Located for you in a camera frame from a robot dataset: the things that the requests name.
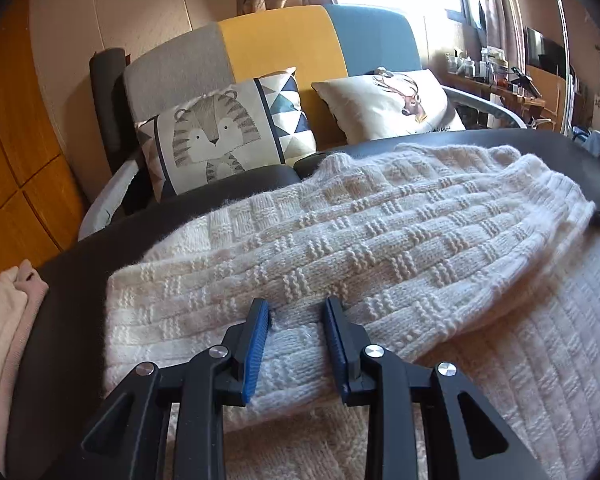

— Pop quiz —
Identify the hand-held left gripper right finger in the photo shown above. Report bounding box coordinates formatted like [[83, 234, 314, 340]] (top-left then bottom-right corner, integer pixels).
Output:
[[321, 296, 551, 480]]

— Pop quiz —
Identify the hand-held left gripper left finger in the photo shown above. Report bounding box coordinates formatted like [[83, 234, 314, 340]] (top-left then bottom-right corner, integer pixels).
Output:
[[80, 297, 271, 480]]

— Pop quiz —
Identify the cream knit sweater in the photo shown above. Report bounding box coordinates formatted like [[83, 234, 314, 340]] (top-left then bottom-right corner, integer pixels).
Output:
[[102, 142, 600, 480]]

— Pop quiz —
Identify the light wooden cabinet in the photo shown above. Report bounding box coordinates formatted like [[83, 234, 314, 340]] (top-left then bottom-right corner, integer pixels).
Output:
[[525, 62, 576, 131]]

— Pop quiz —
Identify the wooden side table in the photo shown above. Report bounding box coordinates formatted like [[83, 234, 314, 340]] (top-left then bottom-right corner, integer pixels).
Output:
[[447, 67, 546, 126]]

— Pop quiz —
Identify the black television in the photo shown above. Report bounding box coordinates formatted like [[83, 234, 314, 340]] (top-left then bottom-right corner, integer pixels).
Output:
[[524, 26, 568, 73]]

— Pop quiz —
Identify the white metal pole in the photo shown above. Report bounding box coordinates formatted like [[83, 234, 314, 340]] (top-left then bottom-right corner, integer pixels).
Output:
[[545, 0, 578, 136]]

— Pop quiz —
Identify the tiger print cushion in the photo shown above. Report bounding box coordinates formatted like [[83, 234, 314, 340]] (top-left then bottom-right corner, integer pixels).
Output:
[[136, 66, 317, 203]]

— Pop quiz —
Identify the pink folded garment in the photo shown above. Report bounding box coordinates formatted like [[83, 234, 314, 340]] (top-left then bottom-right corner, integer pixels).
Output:
[[0, 259, 49, 461]]

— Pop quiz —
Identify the deer print cushion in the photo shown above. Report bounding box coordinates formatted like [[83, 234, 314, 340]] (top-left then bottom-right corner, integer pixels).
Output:
[[311, 67, 467, 146]]

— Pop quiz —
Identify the grey yellow blue sofa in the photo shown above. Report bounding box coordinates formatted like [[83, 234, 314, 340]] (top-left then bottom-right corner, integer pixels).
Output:
[[77, 4, 528, 241]]

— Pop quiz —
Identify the orange wooden wardrobe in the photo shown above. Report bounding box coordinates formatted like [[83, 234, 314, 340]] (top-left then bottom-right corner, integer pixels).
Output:
[[0, 0, 91, 281]]

